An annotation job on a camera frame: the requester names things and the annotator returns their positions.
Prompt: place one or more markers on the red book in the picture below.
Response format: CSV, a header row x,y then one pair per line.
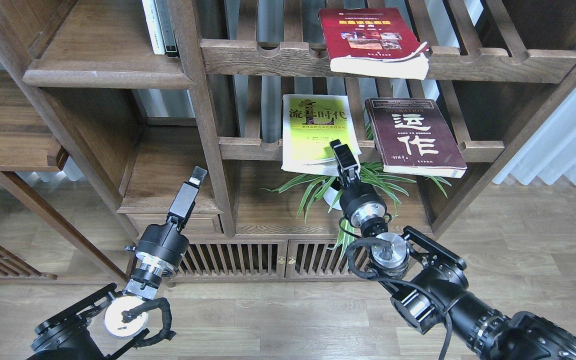
x,y
374,42

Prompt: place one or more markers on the dark brown book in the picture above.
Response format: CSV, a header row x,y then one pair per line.
x,y
413,137

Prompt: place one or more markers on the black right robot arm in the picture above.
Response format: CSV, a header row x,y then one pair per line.
x,y
427,284

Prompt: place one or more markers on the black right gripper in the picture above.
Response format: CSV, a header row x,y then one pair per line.
x,y
362,206

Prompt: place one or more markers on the grey black upright book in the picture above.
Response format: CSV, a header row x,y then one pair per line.
x,y
169,41

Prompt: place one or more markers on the wooden side table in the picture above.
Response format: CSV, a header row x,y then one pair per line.
x,y
27,145

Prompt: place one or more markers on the yellow green book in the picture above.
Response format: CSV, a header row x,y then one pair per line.
x,y
310,123

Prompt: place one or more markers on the white upright book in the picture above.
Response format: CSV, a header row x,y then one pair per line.
x,y
154,27

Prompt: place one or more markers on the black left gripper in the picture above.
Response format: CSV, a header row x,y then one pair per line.
x,y
163,246

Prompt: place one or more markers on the white plant pot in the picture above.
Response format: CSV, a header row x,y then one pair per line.
x,y
333,195

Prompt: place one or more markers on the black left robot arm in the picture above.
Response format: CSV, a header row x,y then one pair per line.
x,y
133,313

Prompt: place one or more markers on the dark wooden bookshelf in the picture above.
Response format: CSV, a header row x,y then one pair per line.
x,y
137,121

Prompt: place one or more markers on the white curtain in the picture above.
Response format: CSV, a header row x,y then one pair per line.
x,y
550,153

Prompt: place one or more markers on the green spider plant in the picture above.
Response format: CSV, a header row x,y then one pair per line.
x,y
371,172

